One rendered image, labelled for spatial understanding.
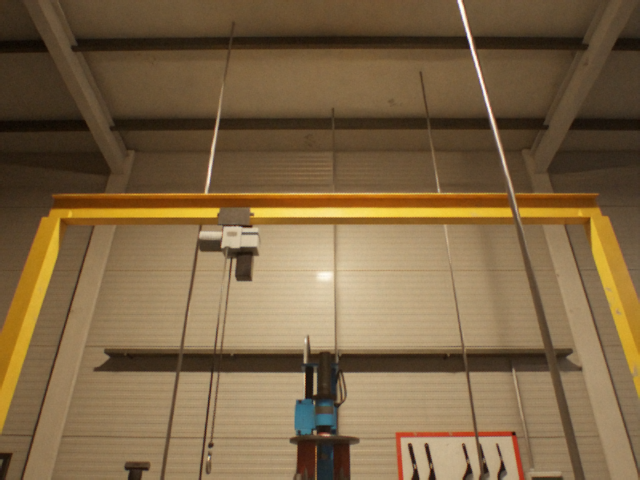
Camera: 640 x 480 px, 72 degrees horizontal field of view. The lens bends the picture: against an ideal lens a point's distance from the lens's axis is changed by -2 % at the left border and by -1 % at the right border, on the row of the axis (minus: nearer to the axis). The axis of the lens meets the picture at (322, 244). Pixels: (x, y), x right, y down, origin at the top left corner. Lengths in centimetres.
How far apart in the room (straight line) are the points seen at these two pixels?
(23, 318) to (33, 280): 35
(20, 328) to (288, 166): 483
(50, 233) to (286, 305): 317
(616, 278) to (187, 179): 617
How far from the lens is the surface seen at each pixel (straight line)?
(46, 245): 474
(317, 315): 635
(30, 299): 454
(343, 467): 405
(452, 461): 612
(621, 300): 453
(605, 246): 473
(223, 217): 425
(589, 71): 721
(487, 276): 701
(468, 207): 453
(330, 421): 395
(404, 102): 739
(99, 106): 785
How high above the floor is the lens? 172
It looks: 29 degrees up
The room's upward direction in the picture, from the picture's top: straight up
